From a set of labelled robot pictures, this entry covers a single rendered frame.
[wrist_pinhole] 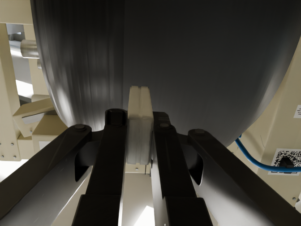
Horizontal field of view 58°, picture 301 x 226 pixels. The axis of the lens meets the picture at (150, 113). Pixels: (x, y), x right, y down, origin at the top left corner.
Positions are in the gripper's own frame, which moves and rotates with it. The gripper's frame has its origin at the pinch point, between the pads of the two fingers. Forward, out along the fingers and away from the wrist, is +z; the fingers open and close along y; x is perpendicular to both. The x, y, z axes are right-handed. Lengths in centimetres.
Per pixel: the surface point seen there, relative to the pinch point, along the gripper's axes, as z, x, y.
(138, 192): 403, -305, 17
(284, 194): 37, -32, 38
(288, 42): 12.0, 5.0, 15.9
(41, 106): 78, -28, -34
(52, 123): 70, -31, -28
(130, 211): 358, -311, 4
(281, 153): 35, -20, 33
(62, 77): 12.8, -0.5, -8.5
